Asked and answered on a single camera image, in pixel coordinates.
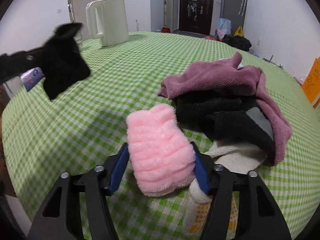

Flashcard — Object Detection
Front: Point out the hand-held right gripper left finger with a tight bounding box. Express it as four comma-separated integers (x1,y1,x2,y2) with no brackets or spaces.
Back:
26,143,129,240

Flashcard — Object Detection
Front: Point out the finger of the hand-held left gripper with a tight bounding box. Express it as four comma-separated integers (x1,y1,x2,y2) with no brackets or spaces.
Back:
0,47,46,84

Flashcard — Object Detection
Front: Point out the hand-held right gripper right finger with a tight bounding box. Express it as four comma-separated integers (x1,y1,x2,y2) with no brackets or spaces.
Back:
190,141,292,240

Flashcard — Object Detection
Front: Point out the pink fluffy sock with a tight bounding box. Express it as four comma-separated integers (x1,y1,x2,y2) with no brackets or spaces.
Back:
126,103,197,197

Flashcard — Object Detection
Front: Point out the black fuzzy cloth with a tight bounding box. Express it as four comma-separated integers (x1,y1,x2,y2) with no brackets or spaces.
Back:
41,22,91,101

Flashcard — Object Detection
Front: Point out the purple tissue packet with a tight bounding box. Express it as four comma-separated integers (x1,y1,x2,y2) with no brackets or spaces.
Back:
20,67,45,92

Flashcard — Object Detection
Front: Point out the white knitted yellow-dotted sock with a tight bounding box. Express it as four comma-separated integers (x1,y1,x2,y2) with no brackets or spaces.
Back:
182,140,269,238

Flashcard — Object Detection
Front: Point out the black fleece garment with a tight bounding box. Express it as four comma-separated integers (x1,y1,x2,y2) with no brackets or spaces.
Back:
174,92,277,163

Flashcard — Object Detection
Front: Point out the light interior door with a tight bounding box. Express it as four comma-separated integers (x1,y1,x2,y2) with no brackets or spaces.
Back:
67,0,76,24

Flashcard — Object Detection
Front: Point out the grey cloth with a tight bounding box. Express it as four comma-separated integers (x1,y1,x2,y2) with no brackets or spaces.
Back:
246,107,274,140

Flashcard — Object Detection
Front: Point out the green checked tablecloth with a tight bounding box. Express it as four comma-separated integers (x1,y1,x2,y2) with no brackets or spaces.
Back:
1,31,320,240

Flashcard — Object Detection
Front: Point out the purple towel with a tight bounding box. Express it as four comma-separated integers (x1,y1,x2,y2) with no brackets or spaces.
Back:
158,52,293,167

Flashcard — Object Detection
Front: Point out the black bag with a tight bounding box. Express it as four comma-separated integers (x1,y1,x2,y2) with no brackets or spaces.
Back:
222,35,252,52

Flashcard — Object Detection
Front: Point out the large orange book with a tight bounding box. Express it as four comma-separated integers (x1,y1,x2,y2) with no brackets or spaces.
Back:
301,57,320,109

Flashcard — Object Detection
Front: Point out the blue plastic bag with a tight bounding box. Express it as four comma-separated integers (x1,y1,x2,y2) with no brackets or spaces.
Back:
219,18,232,36

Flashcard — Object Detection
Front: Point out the dark entrance door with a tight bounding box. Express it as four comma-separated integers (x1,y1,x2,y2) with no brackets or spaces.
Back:
179,0,215,36

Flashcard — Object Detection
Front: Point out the grey refrigerator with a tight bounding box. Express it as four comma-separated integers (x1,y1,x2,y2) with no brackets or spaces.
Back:
220,0,248,34

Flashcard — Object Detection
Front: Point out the white hanging umbrella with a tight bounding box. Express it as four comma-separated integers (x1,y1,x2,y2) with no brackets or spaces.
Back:
239,0,249,16

